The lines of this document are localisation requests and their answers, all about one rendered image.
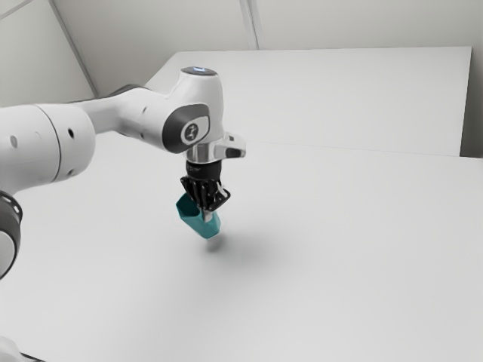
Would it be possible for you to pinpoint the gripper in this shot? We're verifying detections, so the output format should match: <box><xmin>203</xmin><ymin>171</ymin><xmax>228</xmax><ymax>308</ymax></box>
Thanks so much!
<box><xmin>179</xmin><ymin>159</ymin><xmax>232</xmax><ymax>224</ymax></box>

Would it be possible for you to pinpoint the teal faceted mug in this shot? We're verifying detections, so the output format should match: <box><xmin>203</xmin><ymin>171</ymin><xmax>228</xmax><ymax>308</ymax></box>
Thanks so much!
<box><xmin>175</xmin><ymin>192</ymin><xmax>224</xmax><ymax>240</ymax></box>

